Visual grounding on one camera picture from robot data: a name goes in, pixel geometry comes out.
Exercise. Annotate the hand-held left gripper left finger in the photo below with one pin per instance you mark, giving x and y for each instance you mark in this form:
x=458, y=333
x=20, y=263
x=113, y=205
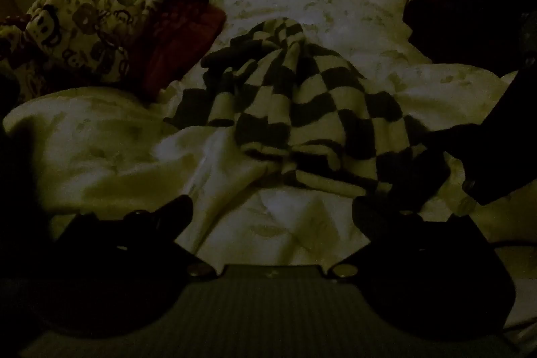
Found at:
x=175, y=212

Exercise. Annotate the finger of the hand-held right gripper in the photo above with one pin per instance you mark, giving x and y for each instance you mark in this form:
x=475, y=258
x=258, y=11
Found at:
x=444, y=139

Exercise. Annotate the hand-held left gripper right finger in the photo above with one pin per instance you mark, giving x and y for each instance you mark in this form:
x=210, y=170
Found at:
x=369, y=215

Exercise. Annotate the black and white checkered garment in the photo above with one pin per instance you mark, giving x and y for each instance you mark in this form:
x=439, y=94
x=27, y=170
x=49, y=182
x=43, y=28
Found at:
x=302, y=106

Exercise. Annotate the dark cloth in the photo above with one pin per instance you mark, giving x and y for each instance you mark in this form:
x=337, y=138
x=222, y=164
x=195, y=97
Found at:
x=453, y=18

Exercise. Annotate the red pillow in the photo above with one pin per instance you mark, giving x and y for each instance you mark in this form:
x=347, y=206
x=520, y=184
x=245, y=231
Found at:
x=176, y=31

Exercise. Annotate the cartoon printed pillow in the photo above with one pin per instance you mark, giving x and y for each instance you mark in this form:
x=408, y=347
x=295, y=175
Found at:
x=90, y=14

